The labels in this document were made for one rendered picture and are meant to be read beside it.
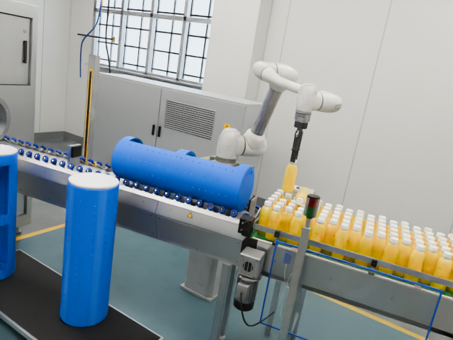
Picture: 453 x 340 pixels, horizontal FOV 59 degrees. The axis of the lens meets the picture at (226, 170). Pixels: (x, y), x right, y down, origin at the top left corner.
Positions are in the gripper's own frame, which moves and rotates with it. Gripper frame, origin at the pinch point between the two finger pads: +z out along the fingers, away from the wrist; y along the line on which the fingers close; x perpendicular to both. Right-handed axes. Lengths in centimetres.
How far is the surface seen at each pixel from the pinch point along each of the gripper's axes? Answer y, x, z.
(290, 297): 44, 20, 62
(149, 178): 19, -82, 30
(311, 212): 45, 21, 15
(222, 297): 16, -23, 94
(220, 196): 19.8, -33.5, 29.1
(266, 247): 29, 0, 46
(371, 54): -256, 14, -78
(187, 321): -3, -52, 134
